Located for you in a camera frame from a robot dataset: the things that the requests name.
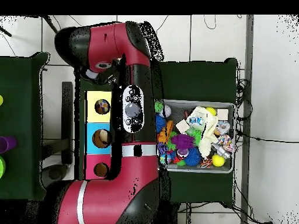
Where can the blue globe ball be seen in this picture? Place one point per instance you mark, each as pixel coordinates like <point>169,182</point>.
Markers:
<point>168,159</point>

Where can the lime green ball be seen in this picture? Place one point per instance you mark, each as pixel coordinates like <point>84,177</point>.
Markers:
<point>1,100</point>

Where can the yellow ball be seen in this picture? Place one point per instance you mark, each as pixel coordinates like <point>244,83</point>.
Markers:
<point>218,160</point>
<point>211,110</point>

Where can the purple plastic cup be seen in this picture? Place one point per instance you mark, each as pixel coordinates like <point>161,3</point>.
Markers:
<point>11,142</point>
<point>2,145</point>

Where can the purple spiky rubber ball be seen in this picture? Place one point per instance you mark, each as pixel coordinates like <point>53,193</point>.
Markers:
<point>183,141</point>

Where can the grey round stand base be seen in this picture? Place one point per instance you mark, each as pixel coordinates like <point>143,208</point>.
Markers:
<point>55,173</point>

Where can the colourful polka dot cloth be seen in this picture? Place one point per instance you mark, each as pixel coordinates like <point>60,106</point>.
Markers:
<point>102,106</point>

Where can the cream yellow cloth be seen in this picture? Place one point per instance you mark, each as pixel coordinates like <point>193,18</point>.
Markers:
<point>208,130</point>

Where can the silver mesh bin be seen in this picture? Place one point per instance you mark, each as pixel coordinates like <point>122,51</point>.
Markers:
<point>210,169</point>

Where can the black tripod leg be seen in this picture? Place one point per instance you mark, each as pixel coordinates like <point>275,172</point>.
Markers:
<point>50,23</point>
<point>5,32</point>

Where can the lime green plastic cup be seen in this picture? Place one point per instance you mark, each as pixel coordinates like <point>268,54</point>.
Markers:
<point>1,166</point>

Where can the dark green tablecloth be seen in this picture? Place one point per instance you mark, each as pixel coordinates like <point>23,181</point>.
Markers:
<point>21,116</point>
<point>198,79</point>

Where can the wide orange studded block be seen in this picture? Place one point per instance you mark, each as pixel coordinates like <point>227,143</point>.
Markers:
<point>167,131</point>

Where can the wooden box with three holes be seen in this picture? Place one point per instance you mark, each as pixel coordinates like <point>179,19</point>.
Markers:
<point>98,116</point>

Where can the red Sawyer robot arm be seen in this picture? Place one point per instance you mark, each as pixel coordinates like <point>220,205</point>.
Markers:
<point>112,186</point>

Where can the blue spiky rubber ball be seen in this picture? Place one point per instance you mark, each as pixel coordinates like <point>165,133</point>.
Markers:
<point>192,156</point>

